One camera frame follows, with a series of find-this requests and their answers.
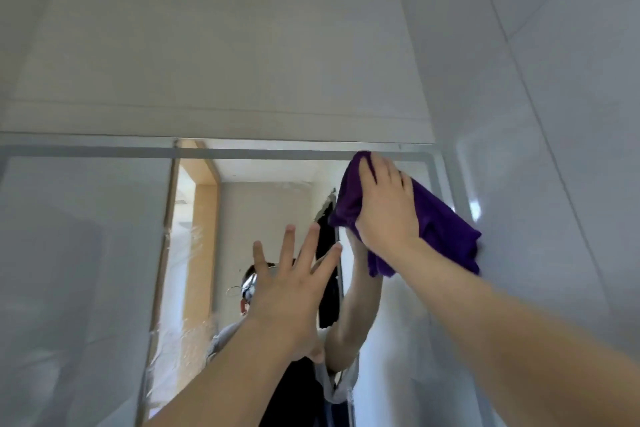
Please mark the person's right hand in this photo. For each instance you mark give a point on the person's right hand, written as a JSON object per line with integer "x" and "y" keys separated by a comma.
{"x": 387, "y": 214}

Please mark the person's left hand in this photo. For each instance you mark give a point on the person's left hand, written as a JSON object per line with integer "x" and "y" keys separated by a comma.
{"x": 282, "y": 304}

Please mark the person's left middle finger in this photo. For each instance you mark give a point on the person's left middle finger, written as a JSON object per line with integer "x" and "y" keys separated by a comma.
{"x": 307, "y": 249}

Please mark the person's left thumb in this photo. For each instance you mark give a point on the person's left thumb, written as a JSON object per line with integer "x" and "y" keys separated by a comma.
{"x": 317, "y": 355}

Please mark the person's right middle finger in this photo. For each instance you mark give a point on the person's right middle finger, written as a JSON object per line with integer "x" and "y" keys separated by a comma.
{"x": 384, "y": 171}

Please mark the person's left little finger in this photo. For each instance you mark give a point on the person's left little finger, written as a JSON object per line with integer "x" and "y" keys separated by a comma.
{"x": 261, "y": 261}

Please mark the person's right little finger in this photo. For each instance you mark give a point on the person's right little finger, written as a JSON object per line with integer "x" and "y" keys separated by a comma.
{"x": 408, "y": 190}

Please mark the purple microfiber cloth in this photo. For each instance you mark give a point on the purple microfiber cloth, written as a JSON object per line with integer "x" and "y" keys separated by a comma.
{"x": 442, "y": 224}

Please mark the person's left forearm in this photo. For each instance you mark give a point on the person's left forearm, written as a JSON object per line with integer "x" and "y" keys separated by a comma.
{"x": 225, "y": 381}

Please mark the person's right forearm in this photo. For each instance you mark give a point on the person's right forearm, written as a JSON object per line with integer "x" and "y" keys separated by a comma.
{"x": 510, "y": 336}

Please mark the wall mirror with frosted border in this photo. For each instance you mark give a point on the wall mirror with frosted border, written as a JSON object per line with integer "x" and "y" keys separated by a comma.
{"x": 85, "y": 266}

